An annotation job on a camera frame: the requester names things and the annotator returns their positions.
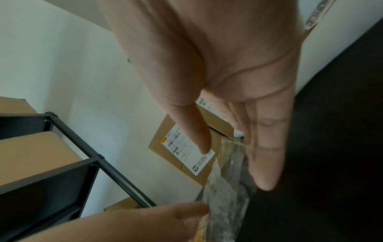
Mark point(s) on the person's right hand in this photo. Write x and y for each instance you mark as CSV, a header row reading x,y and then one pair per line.
x,y
209,47

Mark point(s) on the person's left hand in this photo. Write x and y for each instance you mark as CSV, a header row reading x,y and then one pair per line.
x,y
119,224

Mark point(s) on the pile of cardboard boxes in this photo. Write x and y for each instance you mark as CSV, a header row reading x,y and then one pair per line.
x,y
122,204

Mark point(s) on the large plain cardboard box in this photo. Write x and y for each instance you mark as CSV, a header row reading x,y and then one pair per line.
x,y
15,106
36,153

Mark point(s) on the clear plastic bag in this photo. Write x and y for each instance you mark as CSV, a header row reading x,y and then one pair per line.
x,y
227,189

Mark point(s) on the black metal shelf rack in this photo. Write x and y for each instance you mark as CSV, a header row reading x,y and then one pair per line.
x,y
119,182

